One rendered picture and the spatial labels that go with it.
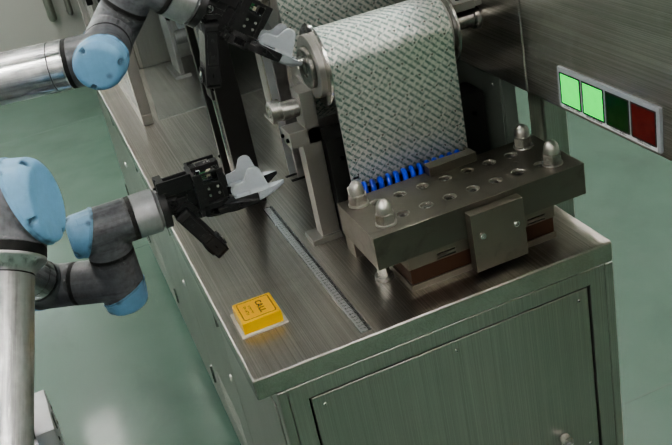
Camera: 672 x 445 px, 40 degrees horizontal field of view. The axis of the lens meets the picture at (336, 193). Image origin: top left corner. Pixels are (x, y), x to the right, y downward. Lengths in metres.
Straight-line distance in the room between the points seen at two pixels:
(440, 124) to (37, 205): 0.78
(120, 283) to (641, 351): 1.75
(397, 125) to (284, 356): 0.46
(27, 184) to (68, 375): 2.16
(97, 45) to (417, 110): 0.60
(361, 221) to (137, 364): 1.82
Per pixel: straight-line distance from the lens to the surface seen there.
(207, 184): 1.54
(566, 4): 1.48
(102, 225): 1.53
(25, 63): 1.41
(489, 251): 1.57
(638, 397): 2.72
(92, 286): 1.59
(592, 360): 1.77
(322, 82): 1.59
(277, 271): 1.72
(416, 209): 1.55
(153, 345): 3.32
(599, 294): 1.70
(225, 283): 1.72
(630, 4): 1.35
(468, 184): 1.61
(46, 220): 1.23
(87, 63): 1.37
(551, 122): 1.99
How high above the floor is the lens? 1.75
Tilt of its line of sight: 26 degrees down
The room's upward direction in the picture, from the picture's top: 12 degrees counter-clockwise
